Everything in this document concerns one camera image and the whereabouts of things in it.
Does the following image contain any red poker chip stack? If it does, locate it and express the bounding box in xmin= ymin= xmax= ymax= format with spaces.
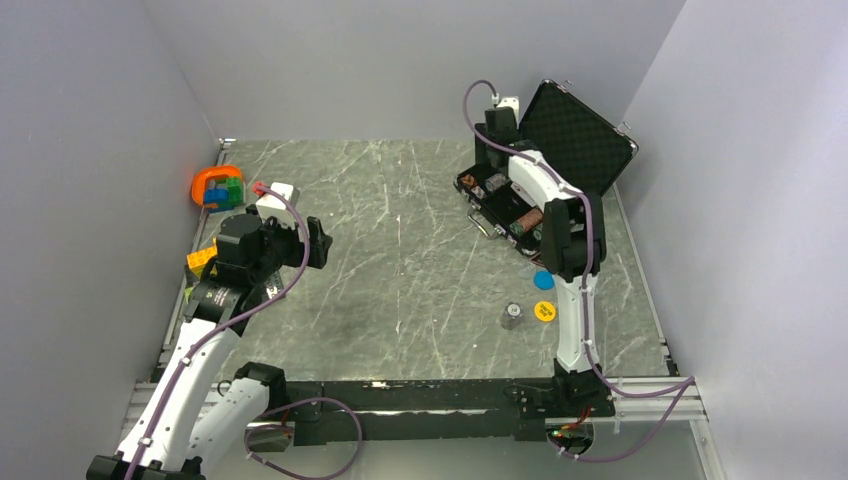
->
xmin=516 ymin=207 xmax=543 ymax=233

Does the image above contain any yellow toy block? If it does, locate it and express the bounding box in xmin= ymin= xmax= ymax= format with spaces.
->
xmin=186 ymin=245 xmax=217 ymax=275

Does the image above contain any green toy block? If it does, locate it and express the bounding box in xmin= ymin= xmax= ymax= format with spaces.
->
xmin=224 ymin=177 xmax=244 ymax=205

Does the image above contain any black poker chip case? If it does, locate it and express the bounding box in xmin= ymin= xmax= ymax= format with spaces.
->
xmin=453 ymin=80 xmax=638 ymax=258

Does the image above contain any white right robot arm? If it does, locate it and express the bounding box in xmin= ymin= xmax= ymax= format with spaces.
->
xmin=473 ymin=102 xmax=610 ymax=416

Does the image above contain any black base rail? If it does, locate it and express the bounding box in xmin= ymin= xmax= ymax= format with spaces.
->
xmin=254 ymin=370 xmax=616 ymax=446

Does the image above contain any blue toy block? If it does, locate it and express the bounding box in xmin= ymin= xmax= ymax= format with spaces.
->
xmin=202 ymin=188 xmax=229 ymax=208

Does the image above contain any perforated metal plate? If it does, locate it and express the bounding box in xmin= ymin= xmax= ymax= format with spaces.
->
xmin=260 ymin=271 xmax=286 ymax=309

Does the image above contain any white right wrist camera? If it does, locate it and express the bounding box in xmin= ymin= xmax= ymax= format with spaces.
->
xmin=496 ymin=96 xmax=520 ymax=113

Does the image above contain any aluminium frame rail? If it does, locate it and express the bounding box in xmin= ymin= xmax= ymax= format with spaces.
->
xmin=122 ymin=376 xmax=709 ymax=432

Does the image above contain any orange plastic bowl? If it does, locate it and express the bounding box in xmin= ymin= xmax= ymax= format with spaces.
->
xmin=190 ymin=165 xmax=244 ymax=212

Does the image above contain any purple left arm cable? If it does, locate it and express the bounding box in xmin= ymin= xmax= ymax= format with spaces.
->
xmin=125 ymin=185 xmax=364 ymax=480

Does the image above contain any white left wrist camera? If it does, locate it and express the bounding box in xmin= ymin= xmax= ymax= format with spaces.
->
xmin=253 ymin=182 xmax=300 ymax=222

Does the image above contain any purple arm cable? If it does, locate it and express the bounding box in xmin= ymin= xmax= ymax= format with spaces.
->
xmin=125 ymin=185 xmax=364 ymax=480
xmin=462 ymin=80 xmax=697 ymax=464

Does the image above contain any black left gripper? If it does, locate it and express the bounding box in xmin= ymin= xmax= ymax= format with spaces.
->
xmin=248 ymin=205 xmax=331 ymax=284

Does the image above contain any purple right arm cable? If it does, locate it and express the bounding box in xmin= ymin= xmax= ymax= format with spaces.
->
xmin=462 ymin=80 xmax=697 ymax=464

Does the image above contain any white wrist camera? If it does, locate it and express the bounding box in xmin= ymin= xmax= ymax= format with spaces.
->
xmin=496 ymin=96 xmax=520 ymax=113
xmin=253 ymin=182 xmax=300 ymax=222

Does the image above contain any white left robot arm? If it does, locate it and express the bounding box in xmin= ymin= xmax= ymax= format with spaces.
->
xmin=86 ymin=209 xmax=333 ymax=479

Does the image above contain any blue round button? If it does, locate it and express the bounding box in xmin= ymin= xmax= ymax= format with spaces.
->
xmin=533 ymin=270 xmax=555 ymax=291

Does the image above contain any blue orange ten chip stack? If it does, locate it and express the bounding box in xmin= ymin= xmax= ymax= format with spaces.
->
xmin=471 ymin=185 xmax=487 ymax=200

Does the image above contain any yellow dealer button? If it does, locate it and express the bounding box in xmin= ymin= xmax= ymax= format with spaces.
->
xmin=533 ymin=301 xmax=557 ymax=323

